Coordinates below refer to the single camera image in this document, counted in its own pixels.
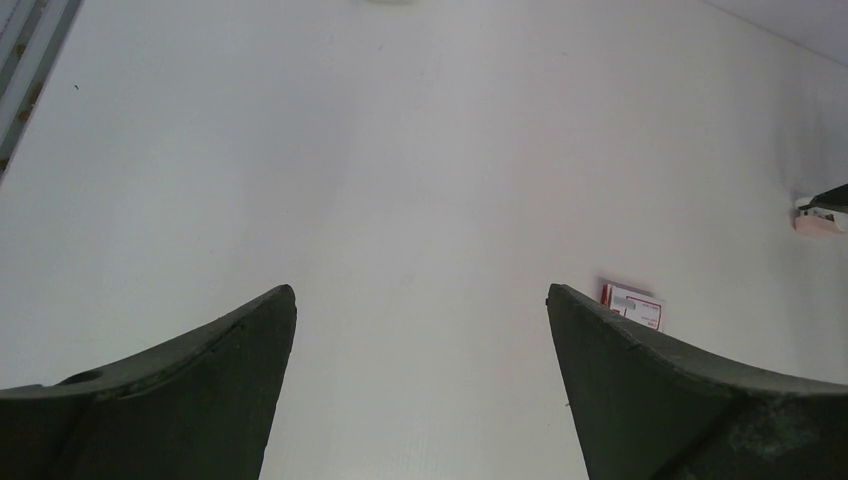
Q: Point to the left aluminium frame post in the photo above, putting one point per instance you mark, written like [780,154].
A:
[33,33]

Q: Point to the red white staple box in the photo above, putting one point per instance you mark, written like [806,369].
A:
[636,306]

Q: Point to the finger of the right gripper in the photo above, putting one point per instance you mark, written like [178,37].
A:
[835,199]

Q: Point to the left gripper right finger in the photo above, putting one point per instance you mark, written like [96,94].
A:
[648,406]

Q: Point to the pink white stapler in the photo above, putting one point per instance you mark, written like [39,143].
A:
[815,222]

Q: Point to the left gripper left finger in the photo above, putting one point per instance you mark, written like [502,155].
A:
[198,406]

